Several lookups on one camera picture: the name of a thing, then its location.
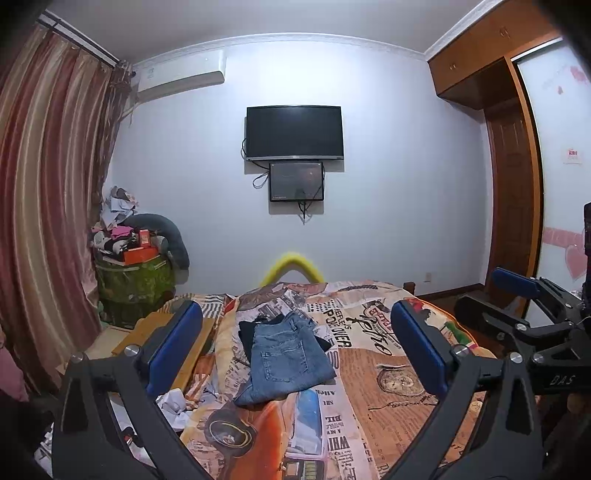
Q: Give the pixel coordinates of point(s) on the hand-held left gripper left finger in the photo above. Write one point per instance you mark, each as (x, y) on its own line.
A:
(173, 346)

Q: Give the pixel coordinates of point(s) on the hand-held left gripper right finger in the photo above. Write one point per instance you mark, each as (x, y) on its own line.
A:
(418, 355)

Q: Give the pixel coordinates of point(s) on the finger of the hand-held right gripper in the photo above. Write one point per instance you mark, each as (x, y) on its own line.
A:
(515, 281)
(489, 314)

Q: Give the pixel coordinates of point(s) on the blue jeans pants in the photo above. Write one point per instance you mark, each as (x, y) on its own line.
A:
(284, 360)

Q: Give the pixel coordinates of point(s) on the black pants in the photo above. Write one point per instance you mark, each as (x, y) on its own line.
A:
(251, 334)

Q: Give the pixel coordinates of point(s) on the brown cardboard board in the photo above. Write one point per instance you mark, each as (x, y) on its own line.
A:
(161, 337)

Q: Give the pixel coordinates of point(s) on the bed with printed cover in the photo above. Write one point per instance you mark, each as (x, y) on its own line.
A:
(369, 369)

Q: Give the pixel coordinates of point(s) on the crumpled white cloth pile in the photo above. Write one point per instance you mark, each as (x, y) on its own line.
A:
(175, 406)

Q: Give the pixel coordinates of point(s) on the green storage bin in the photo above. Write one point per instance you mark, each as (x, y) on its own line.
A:
(134, 290)

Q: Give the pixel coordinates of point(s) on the wooden bedpost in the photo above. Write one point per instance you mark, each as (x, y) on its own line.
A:
(409, 287)

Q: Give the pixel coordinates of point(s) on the wooden door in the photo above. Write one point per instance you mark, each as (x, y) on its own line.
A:
(512, 207)

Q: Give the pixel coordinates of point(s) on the orange box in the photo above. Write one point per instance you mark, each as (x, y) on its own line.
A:
(138, 253)

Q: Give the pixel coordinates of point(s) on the grey pillow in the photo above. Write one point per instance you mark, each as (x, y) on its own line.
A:
(168, 237)

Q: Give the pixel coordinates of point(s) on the wardrobe sliding door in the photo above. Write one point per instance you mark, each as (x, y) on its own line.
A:
(554, 175)

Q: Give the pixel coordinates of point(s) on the pile of clothes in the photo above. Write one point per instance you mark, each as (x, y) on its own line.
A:
(115, 221)

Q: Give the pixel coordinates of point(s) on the red label sticker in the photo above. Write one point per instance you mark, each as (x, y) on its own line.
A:
(573, 155)

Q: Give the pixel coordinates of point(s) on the yellow foam tube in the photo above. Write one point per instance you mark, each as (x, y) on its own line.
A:
(292, 267)

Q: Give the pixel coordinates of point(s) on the striped red curtain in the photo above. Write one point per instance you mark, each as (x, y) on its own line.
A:
(51, 221)

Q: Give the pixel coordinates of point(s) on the small black monitor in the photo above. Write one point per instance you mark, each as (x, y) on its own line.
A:
(296, 181)

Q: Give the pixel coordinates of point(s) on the wooden overhead cabinet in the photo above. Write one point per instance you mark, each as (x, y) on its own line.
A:
(485, 55)

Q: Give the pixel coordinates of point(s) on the white air conditioner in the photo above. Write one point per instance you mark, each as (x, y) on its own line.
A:
(180, 74)

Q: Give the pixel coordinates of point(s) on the wall socket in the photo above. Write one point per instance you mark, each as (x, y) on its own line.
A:
(428, 277)

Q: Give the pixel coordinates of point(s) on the wall-mounted black television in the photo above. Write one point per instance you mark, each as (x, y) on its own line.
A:
(294, 133)

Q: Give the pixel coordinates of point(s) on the white curtain rail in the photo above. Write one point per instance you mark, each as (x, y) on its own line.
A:
(78, 39)

